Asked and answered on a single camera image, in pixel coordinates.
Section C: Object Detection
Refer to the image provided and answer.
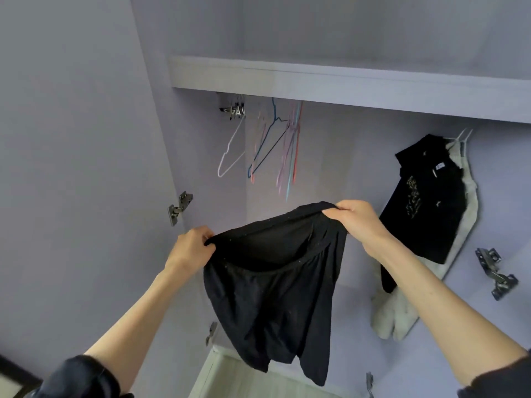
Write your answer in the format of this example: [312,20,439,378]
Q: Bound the person's left hand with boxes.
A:
[164,226,217,280]

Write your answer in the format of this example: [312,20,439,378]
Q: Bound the bunch of coloured wire hangers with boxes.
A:
[247,97,305,201]

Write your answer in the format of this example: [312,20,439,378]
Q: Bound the person's black right sleeve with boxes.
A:
[456,350,531,398]

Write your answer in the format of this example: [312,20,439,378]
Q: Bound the grey wooden wardrobe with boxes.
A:
[0,0,531,398]

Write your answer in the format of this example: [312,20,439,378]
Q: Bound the person's black left sleeve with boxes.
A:
[33,354,134,398]

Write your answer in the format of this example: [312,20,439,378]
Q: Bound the black door handle strip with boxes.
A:
[0,353,44,386]

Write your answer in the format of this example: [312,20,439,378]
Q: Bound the grey wardrobe shelf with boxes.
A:
[170,55,531,124]

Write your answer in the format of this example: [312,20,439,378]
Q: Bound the black garment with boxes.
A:
[379,134,468,294]

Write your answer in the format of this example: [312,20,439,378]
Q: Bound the black shorts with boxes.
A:
[203,201,350,387]

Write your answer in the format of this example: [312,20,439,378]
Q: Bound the person's right forearm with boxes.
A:
[373,236,528,386]

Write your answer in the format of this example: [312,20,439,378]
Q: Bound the person's black sleeve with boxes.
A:
[33,354,134,398]
[456,350,531,398]

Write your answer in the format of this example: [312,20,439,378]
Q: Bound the person's left forearm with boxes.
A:
[85,268,196,390]

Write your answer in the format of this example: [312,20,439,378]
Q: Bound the metal clip hanger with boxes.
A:
[217,98,247,121]

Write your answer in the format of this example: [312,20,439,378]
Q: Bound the beige printed shirt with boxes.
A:
[371,138,481,342]

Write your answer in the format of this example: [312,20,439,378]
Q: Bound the person's right hand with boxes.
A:
[322,200,395,255]

